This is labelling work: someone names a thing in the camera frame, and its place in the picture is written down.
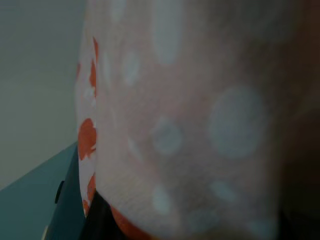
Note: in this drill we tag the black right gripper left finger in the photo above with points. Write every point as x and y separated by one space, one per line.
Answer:
100 220

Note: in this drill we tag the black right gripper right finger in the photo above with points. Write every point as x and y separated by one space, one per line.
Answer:
303 225

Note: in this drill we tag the pink pillow with white dots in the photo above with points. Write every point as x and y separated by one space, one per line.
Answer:
190 120

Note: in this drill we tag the teal cabinet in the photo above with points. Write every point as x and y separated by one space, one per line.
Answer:
37 197

